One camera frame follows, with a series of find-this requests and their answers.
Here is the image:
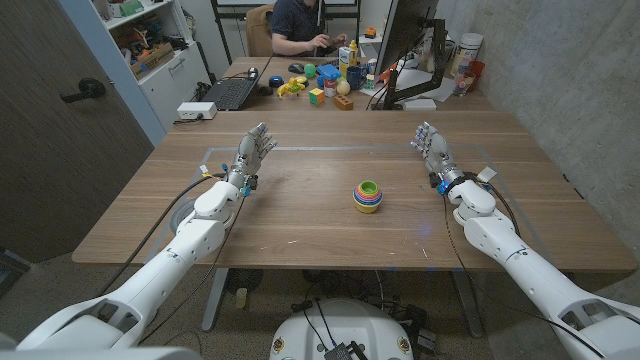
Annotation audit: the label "black door handle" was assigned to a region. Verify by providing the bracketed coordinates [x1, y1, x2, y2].
[59, 77, 107, 105]

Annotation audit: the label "black box on torso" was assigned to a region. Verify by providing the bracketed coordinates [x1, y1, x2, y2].
[323, 341, 369, 360]

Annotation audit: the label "white canister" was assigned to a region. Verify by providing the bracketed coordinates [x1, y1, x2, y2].
[449, 32, 485, 79]

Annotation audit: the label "colourful stacked cups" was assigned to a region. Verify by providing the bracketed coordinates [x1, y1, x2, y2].
[352, 179, 384, 215]

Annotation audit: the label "yellow banana toy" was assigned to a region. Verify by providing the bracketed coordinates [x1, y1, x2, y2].
[276, 75, 309, 100]

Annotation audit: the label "white shelf cabinet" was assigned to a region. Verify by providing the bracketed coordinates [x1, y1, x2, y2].
[92, 0, 211, 134]

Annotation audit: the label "person in dark shirt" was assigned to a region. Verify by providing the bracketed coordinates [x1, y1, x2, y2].
[269, 0, 349, 57]

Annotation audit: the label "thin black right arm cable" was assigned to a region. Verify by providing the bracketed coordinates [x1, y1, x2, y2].
[442, 195, 607, 360]

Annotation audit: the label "black computer monitor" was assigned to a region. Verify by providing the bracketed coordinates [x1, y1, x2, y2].
[374, 0, 441, 76]

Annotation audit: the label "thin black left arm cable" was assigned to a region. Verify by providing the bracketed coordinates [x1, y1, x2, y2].
[138, 195, 248, 345]

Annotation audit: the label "blue mug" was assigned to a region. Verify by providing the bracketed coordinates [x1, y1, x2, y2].
[345, 65, 369, 92]

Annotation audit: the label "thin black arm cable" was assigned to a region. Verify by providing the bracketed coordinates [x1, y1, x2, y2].
[442, 195, 607, 360]
[138, 195, 248, 345]

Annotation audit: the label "white drink carton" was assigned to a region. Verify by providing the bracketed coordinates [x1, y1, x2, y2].
[338, 46, 353, 79]

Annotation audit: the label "white flat box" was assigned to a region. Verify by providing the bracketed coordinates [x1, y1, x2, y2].
[402, 97, 438, 111]

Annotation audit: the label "tan office chair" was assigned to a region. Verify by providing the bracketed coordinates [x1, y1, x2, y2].
[244, 3, 276, 58]

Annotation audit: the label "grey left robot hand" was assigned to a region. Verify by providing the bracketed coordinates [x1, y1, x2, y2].
[226, 122, 278, 190]

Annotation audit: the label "grey duct tape roll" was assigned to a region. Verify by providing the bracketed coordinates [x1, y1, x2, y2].
[168, 198, 197, 236]

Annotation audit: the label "cardboard box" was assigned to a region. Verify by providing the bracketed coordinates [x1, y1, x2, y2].
[128, 42, 176, 80]

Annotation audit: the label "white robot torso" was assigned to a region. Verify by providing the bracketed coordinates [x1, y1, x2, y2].
[269, 298, 414, 360]

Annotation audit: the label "white power strip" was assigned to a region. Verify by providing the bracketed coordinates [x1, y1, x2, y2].
[176, 101, 219, 121]

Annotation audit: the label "clear glass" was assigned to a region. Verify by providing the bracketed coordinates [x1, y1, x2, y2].
[452, 70, 476, 98]

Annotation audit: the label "black laptop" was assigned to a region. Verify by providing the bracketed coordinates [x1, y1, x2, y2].
[199, 67, 261, 112]

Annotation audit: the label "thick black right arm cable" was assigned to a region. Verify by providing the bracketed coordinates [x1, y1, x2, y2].
[464, 172, 521, 237]

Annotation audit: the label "dark wooden door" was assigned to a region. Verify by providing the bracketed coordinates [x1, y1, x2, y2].
[0, 0, 156, 264]

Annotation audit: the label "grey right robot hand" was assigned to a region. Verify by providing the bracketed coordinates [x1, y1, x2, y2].
[410, 121, 466, 195]

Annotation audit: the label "black monitor stand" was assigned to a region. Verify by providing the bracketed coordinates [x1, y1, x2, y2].
[382, 18, 447, 111]

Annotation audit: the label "red cup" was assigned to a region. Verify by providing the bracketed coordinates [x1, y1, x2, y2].
[467, 60, 486, 92]

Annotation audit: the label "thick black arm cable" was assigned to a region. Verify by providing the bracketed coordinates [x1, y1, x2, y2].
[94, 172, 229, 299]
[464, 172, 521, 237]

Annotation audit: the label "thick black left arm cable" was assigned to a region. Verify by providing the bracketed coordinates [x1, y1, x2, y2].
[94, 172, 229, 299]

